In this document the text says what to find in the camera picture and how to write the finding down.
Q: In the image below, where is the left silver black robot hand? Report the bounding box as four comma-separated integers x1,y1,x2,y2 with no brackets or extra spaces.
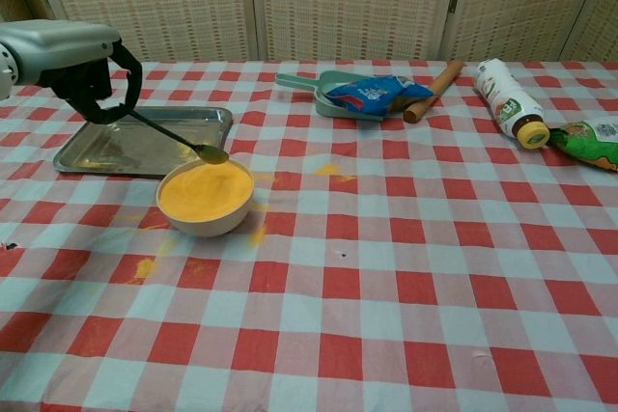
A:
0,19,144,126

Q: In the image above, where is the black spoon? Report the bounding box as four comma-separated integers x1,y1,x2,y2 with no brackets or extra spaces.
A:
128,110,230,164

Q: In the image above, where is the rectangular metal tray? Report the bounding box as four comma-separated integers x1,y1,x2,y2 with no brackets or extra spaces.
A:
52,105,235,178

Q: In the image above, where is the bowl of yellow powder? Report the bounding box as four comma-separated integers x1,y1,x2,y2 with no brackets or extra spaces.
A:
154,158,255,238

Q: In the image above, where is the yellow powder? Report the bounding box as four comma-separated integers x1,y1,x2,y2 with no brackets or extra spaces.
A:
158,160,254,223

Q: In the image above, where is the woven bamboo folding screen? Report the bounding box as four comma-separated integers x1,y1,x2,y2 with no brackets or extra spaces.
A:
0,0,618,65

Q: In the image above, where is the green plastic dustpan scoop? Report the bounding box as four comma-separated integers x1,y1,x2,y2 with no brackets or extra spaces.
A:
275,69,387,122

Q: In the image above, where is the blue snack bag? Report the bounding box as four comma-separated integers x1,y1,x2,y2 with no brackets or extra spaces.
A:
323,74,435,115

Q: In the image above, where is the brown wooden rolling pin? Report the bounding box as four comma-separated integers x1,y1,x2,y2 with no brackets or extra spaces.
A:
403,61,465,124

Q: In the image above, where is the red white checkered tablecloth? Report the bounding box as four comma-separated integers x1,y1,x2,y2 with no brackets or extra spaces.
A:
0,58,618,412

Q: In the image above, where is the white bottle yellow cap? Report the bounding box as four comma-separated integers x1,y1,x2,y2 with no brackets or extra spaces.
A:
471,58,551,151

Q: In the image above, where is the green snack bag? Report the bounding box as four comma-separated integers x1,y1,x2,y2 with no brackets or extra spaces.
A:
548,115,618,175

